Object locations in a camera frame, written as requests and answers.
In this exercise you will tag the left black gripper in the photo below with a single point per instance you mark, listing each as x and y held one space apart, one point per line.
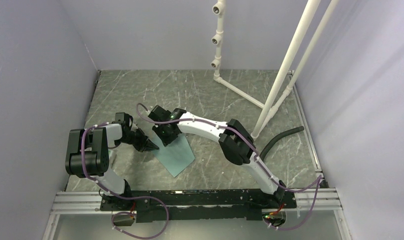
145 144

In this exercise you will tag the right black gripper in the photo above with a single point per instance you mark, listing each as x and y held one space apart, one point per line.
167 141

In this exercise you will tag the teal envelope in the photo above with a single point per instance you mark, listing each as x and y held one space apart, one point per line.
175 157

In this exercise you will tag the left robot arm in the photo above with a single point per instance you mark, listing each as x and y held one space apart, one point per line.
87 154

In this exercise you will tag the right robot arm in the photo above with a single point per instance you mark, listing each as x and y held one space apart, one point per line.
235 142

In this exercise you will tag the green label plastic box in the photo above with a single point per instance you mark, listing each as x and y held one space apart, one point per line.
112 157

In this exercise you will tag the black foam tube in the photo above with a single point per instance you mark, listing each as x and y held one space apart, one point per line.
278 137

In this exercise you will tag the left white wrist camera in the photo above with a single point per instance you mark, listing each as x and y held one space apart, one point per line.
123 119

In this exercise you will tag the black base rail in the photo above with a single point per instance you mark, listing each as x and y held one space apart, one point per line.
157 205

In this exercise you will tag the white pvc pipe frame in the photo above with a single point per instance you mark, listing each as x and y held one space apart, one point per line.
269 109

